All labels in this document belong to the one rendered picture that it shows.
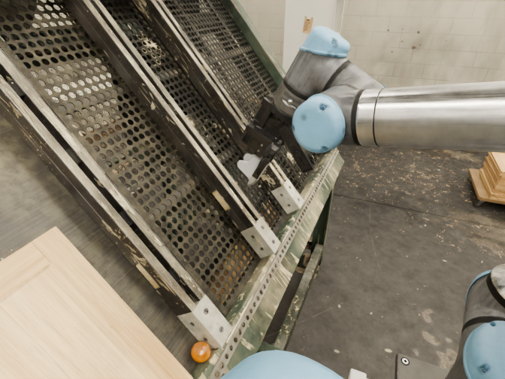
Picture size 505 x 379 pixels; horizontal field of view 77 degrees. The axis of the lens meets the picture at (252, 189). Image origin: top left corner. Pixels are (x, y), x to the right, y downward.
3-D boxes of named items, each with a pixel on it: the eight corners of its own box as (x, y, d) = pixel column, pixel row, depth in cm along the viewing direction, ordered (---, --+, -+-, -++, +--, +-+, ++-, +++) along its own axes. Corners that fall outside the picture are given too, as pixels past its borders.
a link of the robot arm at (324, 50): (348, 50, 50) (306, 20, 51) (309, 107, 56) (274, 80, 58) (361, 49, 56) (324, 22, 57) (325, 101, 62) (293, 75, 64)
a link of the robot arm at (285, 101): (320, 95, 63) (310, 107, 57) (307, 114, 66) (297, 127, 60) (288, 74, 64) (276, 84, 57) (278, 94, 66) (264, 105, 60)
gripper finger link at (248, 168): (232, 173, 76) (249, 144, 71) (252, 187, 76) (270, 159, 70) (227, 179, 74) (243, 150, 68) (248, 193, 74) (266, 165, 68)
